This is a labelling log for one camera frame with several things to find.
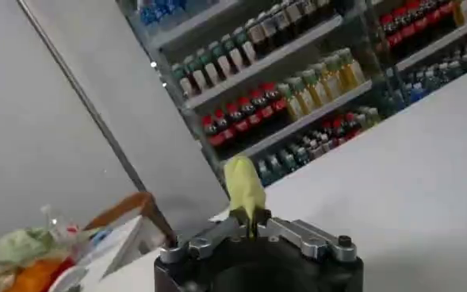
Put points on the drinks shelf with bottles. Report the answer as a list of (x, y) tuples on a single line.
[(427, 31), (265, 79)]

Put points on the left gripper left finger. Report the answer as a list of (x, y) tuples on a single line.
[(201, 246)]

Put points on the yellow-green shirt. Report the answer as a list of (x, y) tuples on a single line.
[(243, 186)]

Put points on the dark metal wall post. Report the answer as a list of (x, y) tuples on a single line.
[(94, 113)]

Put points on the orange cloth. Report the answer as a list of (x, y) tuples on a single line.
[(35, 275)]

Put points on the pale green cloth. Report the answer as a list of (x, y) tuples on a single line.
[(19, 246)]

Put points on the blue packet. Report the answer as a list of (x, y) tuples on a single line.
[(100, 236)]

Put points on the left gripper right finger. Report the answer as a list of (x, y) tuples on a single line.
[(308, 242)]

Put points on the clear plastic water bottle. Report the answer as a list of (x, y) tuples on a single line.
[(56, 224)]

